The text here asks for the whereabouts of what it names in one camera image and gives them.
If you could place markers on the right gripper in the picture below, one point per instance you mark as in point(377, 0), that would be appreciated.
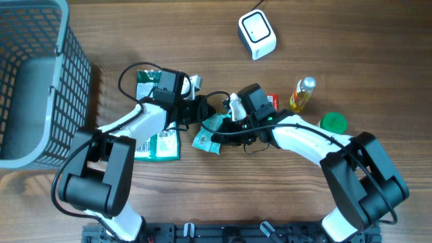
point(231, 140)

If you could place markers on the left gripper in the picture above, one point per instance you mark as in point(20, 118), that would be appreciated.
point(203, 104)

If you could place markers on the light teal sachet pack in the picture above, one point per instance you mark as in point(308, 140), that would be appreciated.
point(203, 141)

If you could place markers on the green package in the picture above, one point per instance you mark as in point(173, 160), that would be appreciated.
point(164, 146)

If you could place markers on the red white tube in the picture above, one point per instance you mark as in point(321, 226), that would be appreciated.
point(274, 99)

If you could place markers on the small yellow bottle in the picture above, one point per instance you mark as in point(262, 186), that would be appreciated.
point(302, 93)

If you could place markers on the green lid jar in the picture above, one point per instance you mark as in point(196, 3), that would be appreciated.
point(333, 122)

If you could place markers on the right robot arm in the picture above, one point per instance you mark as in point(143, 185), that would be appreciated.
point(363, 180)

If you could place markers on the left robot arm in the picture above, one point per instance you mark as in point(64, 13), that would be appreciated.
point(95, 180)

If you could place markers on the white barcode scanner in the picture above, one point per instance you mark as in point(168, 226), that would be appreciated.
point(256, 34)

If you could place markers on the dark grey mesh basket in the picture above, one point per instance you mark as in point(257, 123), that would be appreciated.
point(45, 84)

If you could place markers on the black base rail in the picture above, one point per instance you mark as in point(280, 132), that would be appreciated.
point(291, 232)

